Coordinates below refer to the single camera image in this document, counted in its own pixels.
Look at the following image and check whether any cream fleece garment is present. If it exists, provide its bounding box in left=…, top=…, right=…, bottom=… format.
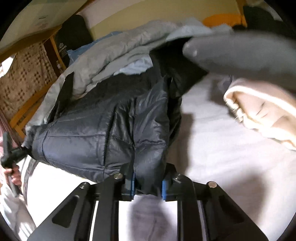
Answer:
left=223, top=78, right=295, bottom=150

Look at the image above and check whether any blue pillow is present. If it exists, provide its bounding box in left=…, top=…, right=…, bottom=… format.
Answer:
left=67, top=31, right=122, bottom=65

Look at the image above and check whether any orange pillow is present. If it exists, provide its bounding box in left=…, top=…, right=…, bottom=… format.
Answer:
left=202, top=14, right=247, bottom=28

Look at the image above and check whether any person's left hand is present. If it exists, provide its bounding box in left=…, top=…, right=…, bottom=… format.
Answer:
left=4, top=164, right=22, bottom=186

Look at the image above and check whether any black puffer jacket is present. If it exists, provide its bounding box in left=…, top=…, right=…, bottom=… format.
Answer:
left=24, top=38, right=206, bottom=187

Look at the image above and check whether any black hanging garment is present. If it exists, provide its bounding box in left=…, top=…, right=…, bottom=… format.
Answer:
left=54, top=15, right=93, bottom=67

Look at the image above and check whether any grey garment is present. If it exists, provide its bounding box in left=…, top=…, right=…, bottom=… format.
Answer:
left=183, top=32, right=295, bottom=91

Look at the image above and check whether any black fuzzy garment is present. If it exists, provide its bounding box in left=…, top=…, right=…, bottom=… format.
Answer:
left=232, top=6, right=285, bottom=33

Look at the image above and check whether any light grey-blue duvet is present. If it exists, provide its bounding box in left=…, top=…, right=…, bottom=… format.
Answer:
left=25, top=18, right=232, bottom=133

